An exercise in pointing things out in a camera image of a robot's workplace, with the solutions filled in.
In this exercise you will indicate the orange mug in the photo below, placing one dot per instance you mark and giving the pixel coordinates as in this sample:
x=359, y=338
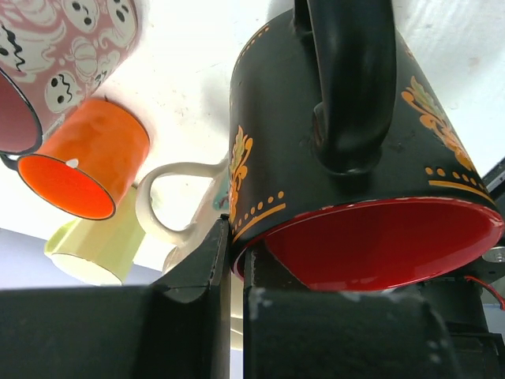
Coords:
x=86, y=166

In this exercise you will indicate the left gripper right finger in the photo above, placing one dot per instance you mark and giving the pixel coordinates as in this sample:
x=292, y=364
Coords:
x=433, y=329

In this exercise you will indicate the pale yellow mug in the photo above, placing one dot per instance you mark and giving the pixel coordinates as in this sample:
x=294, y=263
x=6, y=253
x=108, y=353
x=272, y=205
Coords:
x=98, y=252

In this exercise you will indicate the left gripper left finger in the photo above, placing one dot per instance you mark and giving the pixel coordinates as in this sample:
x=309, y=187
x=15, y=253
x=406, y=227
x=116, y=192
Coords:
x=176, y=327

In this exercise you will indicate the black mug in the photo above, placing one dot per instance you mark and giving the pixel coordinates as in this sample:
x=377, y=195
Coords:
x=343, y=164

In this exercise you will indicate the cream floral mug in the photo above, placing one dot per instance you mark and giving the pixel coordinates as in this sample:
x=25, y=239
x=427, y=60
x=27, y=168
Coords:
x=178, y=203

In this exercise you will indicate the pink patterned mug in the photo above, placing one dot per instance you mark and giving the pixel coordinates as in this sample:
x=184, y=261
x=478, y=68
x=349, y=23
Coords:
x=54, y=55

